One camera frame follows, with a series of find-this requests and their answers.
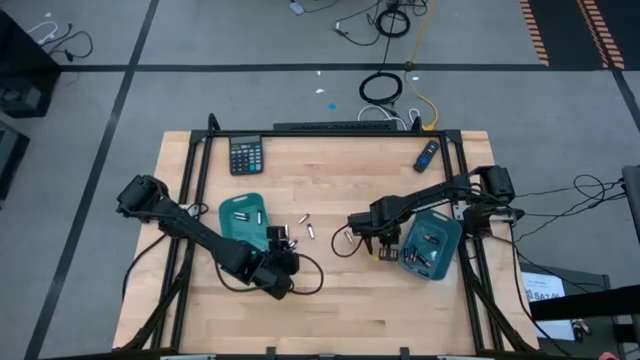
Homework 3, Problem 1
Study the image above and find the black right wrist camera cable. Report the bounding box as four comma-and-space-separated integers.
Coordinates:
330, 223, 372, 260

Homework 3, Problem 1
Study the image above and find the white printed label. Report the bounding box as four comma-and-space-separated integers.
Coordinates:
519, 271, 567, 304

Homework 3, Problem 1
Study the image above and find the black left wrist camera cable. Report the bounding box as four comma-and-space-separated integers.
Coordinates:
213, 252, 325, 297

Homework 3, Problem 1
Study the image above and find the loose black floor cable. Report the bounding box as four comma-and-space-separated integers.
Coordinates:
38, 22, 95, 64

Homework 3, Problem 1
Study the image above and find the black cable bundle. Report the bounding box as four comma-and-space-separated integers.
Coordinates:
512, 173, 629, 236

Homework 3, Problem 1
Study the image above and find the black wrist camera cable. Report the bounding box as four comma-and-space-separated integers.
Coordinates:
330, 223, 372, 260
213, 252, 325, 297

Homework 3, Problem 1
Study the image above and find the yellow cable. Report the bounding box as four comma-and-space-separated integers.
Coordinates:
403, 0, 440, 132

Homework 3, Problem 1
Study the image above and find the black desk calculator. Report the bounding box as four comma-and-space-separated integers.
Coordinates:
228, 134, 265, 177

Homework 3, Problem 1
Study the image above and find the black metal table frame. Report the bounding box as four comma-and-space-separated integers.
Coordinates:
117, 112, 541, 357

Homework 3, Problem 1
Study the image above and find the black equipment case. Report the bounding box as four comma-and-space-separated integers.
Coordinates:
0, 119, 31, 201

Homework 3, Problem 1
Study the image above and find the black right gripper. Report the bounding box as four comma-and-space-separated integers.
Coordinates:
347, 211, 402, 263

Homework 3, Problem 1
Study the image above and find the black cable with white plug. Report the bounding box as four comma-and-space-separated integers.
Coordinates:
333, 12, 384, 48

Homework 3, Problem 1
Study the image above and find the white floor cable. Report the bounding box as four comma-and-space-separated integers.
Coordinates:
356, 104, 422, 131

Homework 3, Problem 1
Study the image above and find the white box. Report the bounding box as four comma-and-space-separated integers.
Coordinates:
542, 319, 576, 342

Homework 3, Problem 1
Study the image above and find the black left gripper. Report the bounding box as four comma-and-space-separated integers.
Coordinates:
266, 225, 302, 275

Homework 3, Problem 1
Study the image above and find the black mat with orange stripes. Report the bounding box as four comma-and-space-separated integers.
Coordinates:
518, 0, 640, 71

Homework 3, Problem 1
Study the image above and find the black remote control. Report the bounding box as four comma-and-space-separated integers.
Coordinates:
412, 139, 442, 174

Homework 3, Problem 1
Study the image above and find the teal plastic bin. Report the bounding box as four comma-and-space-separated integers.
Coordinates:
217, 192, 272, 254
398, 208, 464, 282

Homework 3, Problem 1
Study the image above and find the coiled black floor cable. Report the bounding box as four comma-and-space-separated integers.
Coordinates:
374, 7, 413, 39
358, 71, 404, 107

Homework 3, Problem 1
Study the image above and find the black cabinet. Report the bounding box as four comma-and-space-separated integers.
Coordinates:
0, 8, 63, 119

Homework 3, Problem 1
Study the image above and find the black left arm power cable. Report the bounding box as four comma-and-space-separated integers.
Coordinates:
121, 232, 169, 301

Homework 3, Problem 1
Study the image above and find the black shelf bar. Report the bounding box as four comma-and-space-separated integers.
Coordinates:
527, 283, 640, 322

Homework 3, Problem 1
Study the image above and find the white charger cable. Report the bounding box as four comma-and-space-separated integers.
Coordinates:
25, 20, 59, 46

